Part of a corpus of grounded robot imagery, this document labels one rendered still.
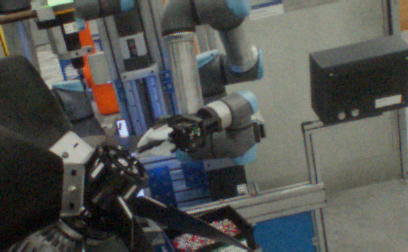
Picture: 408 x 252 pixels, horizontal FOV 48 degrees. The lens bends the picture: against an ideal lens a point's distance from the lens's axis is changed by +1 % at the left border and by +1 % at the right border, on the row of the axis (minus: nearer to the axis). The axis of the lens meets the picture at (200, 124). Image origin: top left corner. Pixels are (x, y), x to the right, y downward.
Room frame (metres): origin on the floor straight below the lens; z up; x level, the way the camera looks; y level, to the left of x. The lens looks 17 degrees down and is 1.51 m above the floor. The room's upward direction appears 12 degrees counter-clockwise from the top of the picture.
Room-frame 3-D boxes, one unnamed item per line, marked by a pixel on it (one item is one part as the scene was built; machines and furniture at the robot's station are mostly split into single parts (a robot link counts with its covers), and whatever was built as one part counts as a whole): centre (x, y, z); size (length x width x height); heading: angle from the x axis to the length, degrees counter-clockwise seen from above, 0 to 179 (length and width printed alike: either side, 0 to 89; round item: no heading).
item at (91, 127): (1.64, 0.44, 1.09); 0.15 x 0.15 x 0.10
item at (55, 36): (0.89, 0.22, 1.47); 0.09 x 0.07 x 0.10; 127
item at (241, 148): (1.17, -0.08, 1.08); 0.11 x 0.08 x 0.11; 78
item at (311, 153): (1.27, -0.31, 0.96); 0.03 x 0.03 x 0.20; 2
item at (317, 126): (1.27, -0.41, 1.04); 0.24 x 0.03 x 0.03; 92
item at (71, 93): (1.64, 0.44, 1.20); 0.13 x 0.12 x 0.14; 125
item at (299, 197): (1.26, 0.12, 0.82); 0.90 x 0.04 x 0.08; 92
